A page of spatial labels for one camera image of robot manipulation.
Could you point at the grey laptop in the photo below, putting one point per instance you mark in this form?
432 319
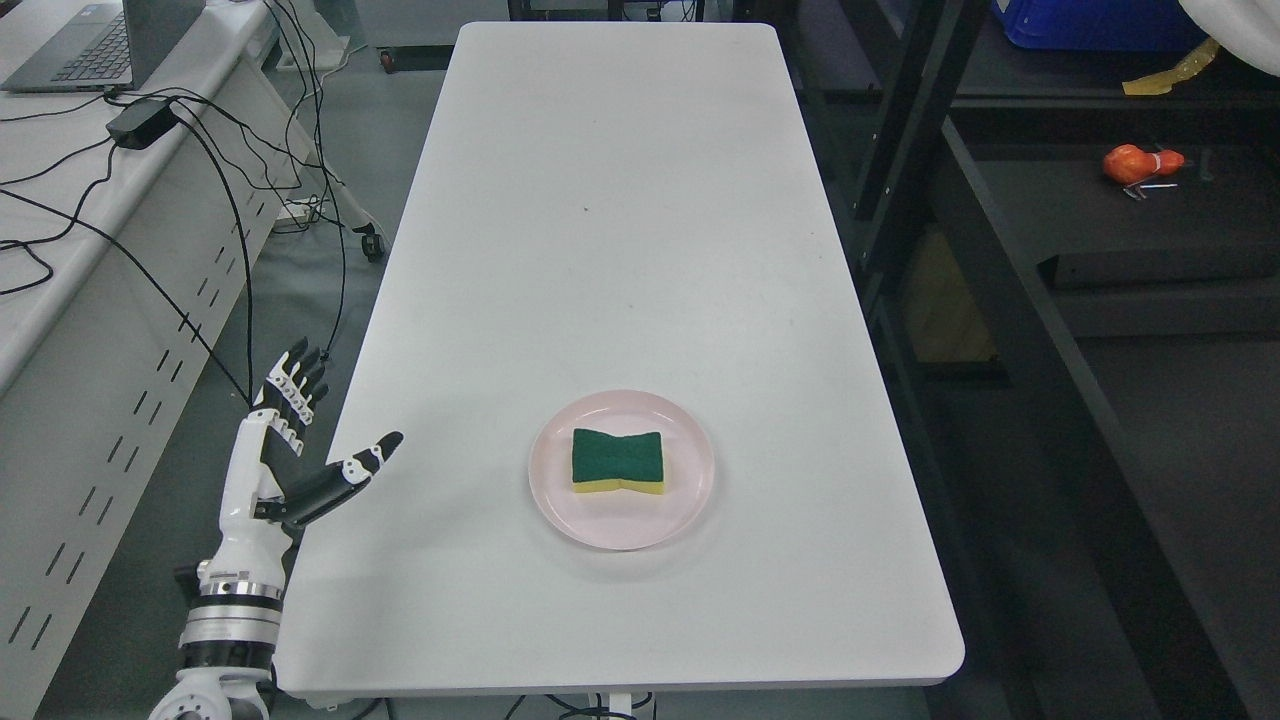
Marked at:
106 45

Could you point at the orange toy on shelf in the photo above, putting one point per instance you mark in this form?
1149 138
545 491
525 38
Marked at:
1130 166

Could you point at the yellow tape strip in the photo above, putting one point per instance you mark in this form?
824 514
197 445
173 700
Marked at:
1189 67

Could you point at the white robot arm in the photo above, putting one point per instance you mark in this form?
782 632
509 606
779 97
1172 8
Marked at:
226 653

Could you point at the green yellow sponge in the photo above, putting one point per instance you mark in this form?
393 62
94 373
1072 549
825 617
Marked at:
601 462

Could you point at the white perforated desk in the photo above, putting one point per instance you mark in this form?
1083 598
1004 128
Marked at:
140 259

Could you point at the black metal shelf rack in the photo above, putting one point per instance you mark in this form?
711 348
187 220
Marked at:
1087 382

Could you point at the white table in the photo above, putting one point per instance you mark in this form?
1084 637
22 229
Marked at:
618 206

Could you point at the black power adapter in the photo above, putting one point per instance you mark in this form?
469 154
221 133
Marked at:
142 123

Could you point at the white power strip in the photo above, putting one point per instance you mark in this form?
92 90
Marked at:
298 215

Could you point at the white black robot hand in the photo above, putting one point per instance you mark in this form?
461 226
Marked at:
263 500

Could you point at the pink round plate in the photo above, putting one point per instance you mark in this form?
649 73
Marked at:
623 520

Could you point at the blue plastic bin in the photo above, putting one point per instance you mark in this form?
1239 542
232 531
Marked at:
1106 26

